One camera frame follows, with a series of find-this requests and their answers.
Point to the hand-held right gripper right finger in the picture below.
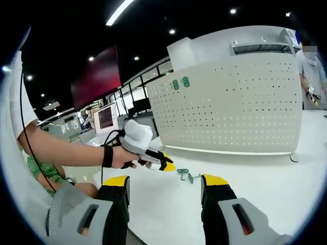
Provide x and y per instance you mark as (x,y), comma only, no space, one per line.
(217,209)

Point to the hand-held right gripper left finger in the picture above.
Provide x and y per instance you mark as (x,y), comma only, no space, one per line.
(115,211)

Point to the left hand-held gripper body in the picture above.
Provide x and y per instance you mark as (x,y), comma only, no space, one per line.
(138,135)

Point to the green hook assembly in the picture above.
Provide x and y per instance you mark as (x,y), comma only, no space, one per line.
(185,81)
(175,84)
(191,177)
(182,171)

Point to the white perforated mounting plate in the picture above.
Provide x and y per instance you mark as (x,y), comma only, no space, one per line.
(230,109)

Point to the person's left hand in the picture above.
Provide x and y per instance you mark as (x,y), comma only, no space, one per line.
(124,158)

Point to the white framed computer monitor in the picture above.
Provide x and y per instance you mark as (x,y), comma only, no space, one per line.
(106,118)

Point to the grey mesh office chair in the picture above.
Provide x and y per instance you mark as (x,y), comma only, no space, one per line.
(64,201)

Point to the person's white shirt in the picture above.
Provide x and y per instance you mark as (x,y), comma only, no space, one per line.
(12,153)

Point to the linear ceiling light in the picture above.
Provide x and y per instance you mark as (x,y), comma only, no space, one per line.
(118,12)

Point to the metal storage shelf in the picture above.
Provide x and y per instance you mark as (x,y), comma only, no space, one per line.
(260,47)

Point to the dark red wall screen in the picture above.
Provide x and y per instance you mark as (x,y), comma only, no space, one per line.
(97,76)

